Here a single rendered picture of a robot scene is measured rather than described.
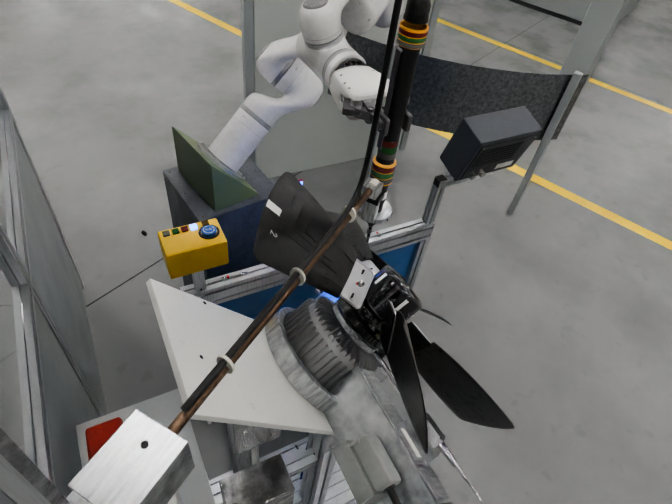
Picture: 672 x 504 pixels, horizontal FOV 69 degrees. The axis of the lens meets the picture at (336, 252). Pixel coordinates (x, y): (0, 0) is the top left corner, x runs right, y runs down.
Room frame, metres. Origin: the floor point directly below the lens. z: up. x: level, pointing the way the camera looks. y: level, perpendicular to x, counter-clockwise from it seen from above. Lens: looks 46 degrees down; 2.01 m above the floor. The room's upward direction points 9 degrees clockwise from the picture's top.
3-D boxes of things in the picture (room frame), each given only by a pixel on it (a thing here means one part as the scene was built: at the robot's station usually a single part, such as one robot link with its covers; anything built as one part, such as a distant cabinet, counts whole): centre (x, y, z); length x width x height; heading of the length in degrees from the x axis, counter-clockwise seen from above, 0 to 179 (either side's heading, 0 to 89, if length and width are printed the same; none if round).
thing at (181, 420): (0.45, 0.05, 1.46); 0.54 x 0.01 x 0.01; 158
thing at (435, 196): (1.33, -0.31, 0.96); 0.03 x 0.03 x 0.20; 33
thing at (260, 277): (1.09, 0.05, 0.82); 0.90 x 0.04 x 0.08; 123
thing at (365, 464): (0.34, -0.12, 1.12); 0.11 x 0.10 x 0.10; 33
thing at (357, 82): (0.83, 0.00, 1.58); 0.11 x 0.10 x 0.07; 33
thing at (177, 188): (1.29, 0.43, 0.46); 0.30 x 0.30 x 0.93; 42
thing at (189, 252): (0.88, 0.38, 1.02); 0.16 x 0.10 x 0.11; 123
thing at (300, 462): (0.50, 0.05, 0.56); 0.19 x 0.04 x 0.04; 123
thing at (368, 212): (0.73, -0.06, 1.42); 0.09 x 0.07 x 0.10; 158
